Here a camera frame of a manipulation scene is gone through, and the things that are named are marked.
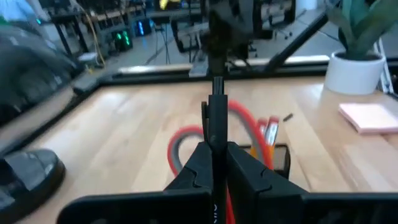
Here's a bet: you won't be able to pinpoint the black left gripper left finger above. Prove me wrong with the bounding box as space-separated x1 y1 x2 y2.
164 141 215 192

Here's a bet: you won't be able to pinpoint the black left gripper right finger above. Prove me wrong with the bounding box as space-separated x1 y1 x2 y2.
226 141 308 224

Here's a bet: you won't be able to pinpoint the black pen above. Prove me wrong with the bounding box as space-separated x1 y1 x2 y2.
201 76 229 224

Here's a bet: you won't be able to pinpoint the red handled scissors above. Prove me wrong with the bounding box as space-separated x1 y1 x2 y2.
167 99 275 224

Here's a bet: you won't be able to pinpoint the pink sticky note pad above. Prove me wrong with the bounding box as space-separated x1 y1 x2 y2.
338 102 398 135

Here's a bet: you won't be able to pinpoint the black mesh desk organizer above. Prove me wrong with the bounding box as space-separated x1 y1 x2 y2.
239 142 292 180

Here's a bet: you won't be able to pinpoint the black diagonal beam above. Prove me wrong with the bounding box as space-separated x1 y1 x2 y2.
264 12 330 74

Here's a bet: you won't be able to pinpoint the computer with green lights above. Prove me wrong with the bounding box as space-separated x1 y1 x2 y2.
111 29 134 52

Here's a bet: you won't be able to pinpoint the computer with blue lights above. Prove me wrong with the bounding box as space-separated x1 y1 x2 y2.
134 19 154 37

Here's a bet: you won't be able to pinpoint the black table frame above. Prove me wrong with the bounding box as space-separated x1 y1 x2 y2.
71 60 330 94

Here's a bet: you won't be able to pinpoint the hanging yellow cable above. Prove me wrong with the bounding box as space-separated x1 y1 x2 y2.
83 12 106 68

